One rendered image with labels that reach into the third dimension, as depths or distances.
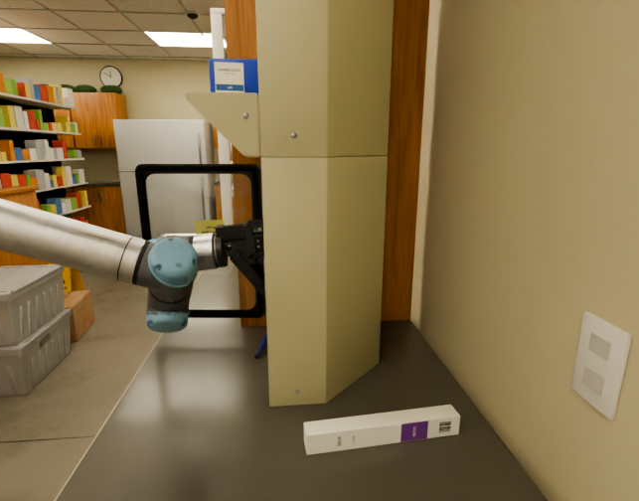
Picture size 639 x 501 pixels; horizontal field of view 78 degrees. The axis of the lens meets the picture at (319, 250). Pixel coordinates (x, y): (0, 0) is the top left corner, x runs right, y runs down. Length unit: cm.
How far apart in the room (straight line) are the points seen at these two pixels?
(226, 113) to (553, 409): 68
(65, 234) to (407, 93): 82
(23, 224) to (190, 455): 44
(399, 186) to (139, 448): 82
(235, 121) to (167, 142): 508
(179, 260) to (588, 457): 64
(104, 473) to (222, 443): 18
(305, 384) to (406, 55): 81
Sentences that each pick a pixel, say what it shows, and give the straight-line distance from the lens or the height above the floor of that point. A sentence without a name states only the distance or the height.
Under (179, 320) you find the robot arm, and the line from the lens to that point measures 78.
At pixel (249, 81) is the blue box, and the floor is 156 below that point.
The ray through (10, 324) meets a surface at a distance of 287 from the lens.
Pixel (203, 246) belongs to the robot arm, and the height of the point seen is 124.
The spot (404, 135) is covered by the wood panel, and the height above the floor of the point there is 146.
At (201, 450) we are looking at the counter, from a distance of 76.
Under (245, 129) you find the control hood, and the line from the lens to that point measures 68.
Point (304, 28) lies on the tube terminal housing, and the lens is 70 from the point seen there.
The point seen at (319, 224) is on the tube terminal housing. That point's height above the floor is 130.
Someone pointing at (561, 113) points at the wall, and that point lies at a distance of 69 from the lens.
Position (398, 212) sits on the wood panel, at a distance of 111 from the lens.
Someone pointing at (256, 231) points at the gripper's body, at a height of 126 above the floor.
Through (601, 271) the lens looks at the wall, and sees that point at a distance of 61.
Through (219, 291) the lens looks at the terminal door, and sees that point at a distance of 107.
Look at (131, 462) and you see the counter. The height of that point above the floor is 94.
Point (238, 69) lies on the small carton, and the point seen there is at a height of 156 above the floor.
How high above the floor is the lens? 142
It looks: 14 degrees down
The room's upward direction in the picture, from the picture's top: straight up
